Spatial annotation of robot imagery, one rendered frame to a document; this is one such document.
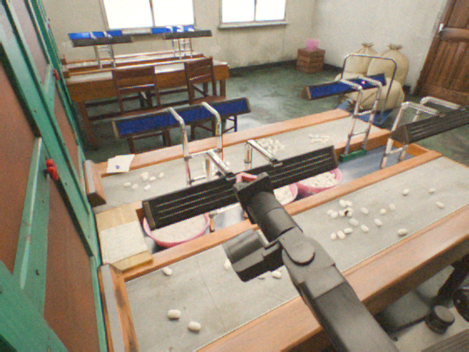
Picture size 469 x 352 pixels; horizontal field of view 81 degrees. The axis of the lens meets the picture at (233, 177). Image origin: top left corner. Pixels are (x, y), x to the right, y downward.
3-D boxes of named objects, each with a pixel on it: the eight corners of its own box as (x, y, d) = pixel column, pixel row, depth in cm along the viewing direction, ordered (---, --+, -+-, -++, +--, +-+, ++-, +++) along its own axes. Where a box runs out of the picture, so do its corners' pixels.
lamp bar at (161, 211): (337, 168, 91) (342, 150, 87) (150, 233, 67) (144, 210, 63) (321, 157, 97) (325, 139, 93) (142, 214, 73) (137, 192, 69)
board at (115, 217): (152, 261, 94) (152, 258, 94) (106, 278, 88) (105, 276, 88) (133, 205, 118) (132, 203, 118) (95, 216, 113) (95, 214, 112)
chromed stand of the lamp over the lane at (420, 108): (427, 188, 143) (468, 106, 118) (402, 199, 135) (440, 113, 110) (394, 171, 157) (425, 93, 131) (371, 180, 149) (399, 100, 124)
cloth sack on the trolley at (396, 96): (404, 109, 365) (415, 80, 343) (368, 120, 334) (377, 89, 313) (368, 97, 405) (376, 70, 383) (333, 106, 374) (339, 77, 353)
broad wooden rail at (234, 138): (346, 136, 216) (351, 113, 205) (98, 205, 146) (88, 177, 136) (334, 130, 224) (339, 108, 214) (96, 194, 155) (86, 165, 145)
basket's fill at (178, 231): (214, 240, 113) (213, 230, 109) (161, 261, 104) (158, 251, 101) (194, 209, 129) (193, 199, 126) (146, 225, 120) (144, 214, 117)
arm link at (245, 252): (326, 282, 42) (319, 253, 37) (261, 321, 41) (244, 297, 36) (286, 230, 51) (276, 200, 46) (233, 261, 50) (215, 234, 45)
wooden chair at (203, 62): (214, 150, 316) (211, 67, 264) (189, 139, 339) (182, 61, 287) (239, 137, 343) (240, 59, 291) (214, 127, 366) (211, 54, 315)
